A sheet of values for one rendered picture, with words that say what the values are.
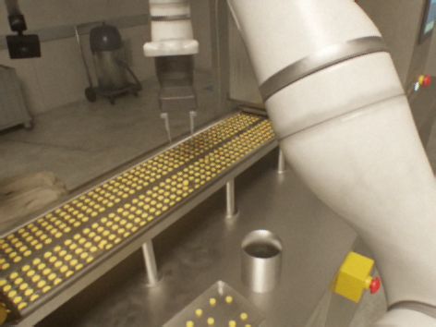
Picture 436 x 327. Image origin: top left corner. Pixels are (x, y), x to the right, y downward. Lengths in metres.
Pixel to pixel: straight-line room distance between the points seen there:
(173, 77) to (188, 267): 0.39
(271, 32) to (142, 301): 0.58
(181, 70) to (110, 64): 3.81
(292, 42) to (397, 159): 0.10
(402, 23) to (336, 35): 0.73
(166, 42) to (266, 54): 0.36
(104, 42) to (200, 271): 3.84
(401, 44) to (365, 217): 0.74
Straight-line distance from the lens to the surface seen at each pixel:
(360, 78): 0.22
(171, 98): 0.64
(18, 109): 3.97
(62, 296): 0.56
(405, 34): 0.95
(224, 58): 1.11
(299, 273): 0.74
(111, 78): 4.45
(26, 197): 0.76
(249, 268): 0.66
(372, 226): 0.25
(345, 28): 0.22
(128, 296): 0.72
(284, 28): 0.22
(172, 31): 0.60
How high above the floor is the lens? 1.33
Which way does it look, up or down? 29 degrees down
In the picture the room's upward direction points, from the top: 2 degrees counter-clockwise
